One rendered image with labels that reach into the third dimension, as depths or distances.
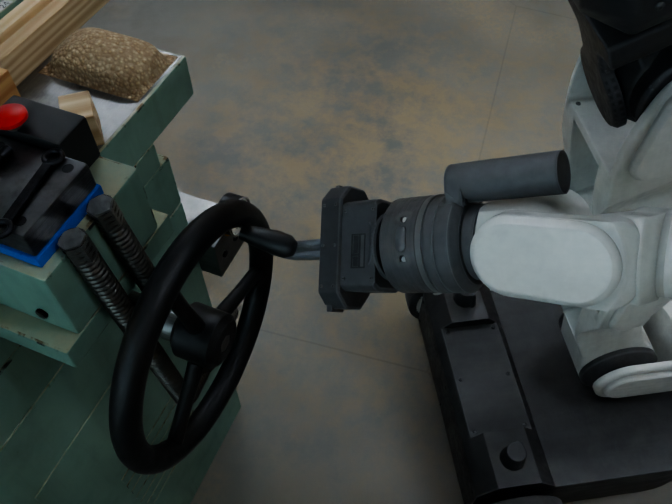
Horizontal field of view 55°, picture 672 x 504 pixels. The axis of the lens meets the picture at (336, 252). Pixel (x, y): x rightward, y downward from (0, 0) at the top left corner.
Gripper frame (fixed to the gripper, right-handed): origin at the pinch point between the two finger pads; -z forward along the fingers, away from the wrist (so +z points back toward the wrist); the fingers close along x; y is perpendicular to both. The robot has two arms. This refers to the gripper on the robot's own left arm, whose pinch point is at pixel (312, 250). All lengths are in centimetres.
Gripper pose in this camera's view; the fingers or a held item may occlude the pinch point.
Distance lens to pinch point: 66.4
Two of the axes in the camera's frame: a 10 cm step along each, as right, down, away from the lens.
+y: -6.0, -1.1, -7.9
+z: 8.0, -0.4, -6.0
